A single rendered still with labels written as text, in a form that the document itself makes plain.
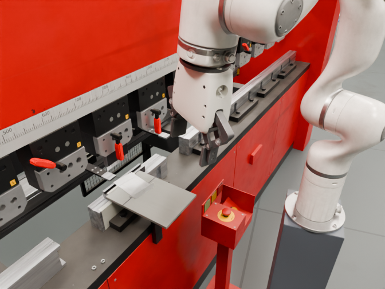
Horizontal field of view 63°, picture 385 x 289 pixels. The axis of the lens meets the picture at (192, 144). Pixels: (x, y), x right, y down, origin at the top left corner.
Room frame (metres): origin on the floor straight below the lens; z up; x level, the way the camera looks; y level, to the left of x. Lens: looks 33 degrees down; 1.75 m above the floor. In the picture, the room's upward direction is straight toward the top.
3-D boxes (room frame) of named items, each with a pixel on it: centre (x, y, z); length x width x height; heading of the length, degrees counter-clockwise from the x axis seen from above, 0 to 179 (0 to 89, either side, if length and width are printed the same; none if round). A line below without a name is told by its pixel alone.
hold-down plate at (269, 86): (2.07, -0.53, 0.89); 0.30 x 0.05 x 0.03; 148
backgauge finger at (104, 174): (1.00, 0.41, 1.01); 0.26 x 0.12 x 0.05; 58
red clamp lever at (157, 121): (1.02, 0.13, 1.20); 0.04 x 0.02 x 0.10; 58
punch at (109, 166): (0.92, 0.27, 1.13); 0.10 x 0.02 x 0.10; 148
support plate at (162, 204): (0.84, 0.14, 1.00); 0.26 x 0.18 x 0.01; 58
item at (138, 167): (0.94, 0.26, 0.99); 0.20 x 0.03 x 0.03; 148
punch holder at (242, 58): (1.74, -0.25, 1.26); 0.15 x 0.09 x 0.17; 148
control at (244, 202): (1.01, -0.16, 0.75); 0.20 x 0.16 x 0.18; 149
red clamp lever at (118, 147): (0.85, 0.24, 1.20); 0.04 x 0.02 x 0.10; 58
